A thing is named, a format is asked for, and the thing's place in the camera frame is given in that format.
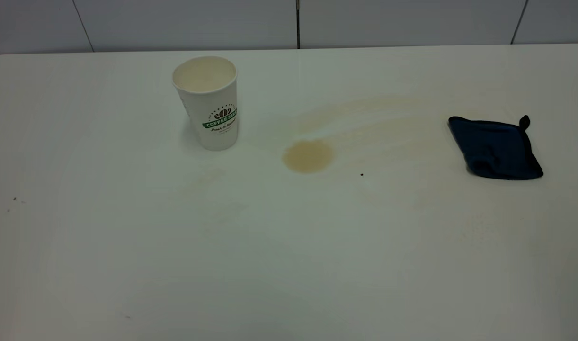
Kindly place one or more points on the white paper coffee cup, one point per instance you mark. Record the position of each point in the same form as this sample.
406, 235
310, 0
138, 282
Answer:
206, 123

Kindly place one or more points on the dark blue cleaning cloth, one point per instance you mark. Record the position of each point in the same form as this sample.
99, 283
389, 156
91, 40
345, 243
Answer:
494, 149

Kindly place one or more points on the brown coffee puddle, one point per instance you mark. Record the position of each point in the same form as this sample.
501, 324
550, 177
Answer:
307, 156

